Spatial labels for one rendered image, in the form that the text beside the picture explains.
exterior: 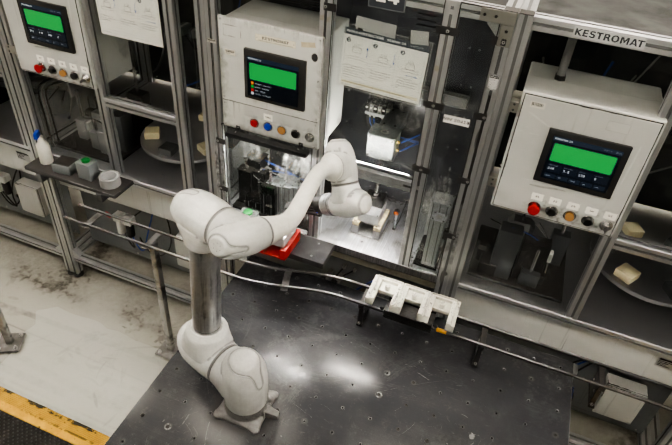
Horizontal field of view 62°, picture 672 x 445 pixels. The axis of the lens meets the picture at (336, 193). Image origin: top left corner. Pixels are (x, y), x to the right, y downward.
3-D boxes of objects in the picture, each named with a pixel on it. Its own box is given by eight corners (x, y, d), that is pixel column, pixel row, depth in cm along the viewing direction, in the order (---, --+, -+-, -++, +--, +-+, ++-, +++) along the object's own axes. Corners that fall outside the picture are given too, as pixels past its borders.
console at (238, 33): (220, 127, 229) (213, 16, 202) (253, 99, 251) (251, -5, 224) (314, 153, 219) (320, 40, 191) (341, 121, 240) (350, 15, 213)
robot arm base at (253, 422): (267, 440, 196) (267, 432, 193) (211, 417, 202) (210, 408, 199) (289, 398, 210) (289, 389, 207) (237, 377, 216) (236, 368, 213)
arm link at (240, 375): (245, 426, 194) (243, 388, 181) (210, 394, 203) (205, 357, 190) (277, 395, 205) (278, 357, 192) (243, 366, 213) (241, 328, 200)
